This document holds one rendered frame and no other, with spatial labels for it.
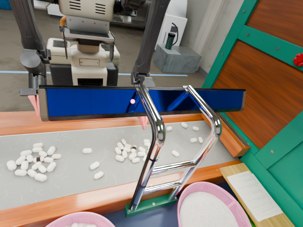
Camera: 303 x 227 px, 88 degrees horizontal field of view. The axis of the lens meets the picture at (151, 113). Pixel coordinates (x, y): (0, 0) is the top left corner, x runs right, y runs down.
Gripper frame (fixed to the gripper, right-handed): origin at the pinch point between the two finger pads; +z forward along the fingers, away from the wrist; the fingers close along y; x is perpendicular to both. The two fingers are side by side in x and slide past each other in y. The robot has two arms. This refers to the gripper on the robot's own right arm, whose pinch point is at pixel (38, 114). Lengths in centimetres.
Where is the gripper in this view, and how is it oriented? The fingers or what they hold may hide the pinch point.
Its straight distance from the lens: 73.7
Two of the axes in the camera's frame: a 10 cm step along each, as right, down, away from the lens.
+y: 9.2, -0.5, 3.8
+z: 1.0, 9.9, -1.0
